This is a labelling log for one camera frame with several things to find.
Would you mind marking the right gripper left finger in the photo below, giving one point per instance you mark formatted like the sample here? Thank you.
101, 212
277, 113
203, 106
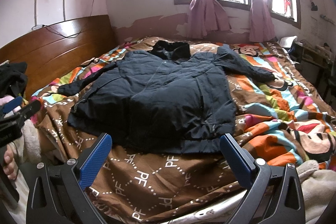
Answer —
58, 192

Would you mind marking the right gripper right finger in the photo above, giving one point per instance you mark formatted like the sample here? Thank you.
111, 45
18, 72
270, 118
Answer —
274, 193

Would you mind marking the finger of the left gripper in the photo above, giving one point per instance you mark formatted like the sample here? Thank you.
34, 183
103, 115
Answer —
29, 110
9, 103

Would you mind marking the dark navy padded jacket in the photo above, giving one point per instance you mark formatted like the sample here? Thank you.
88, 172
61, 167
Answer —
166, 100

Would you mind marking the black clothes pile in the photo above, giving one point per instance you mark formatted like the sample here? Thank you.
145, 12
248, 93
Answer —
13, 80

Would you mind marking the person's left hand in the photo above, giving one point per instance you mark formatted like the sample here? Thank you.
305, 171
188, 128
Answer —
10, 167

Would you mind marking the cream fleece blanket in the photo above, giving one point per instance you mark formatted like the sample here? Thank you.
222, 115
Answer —
318, 187

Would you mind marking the brown wooden headboard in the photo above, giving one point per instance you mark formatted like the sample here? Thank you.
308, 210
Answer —
54, 50

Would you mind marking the colourful cartoon monkey quilt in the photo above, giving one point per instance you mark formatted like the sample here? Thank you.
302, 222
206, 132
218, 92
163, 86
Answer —
282, 121

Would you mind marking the dark bedside desk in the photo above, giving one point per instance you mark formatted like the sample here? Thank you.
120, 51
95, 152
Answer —
315, 68

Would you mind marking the white item by bed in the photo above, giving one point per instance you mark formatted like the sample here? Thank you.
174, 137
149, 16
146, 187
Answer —
287, 41

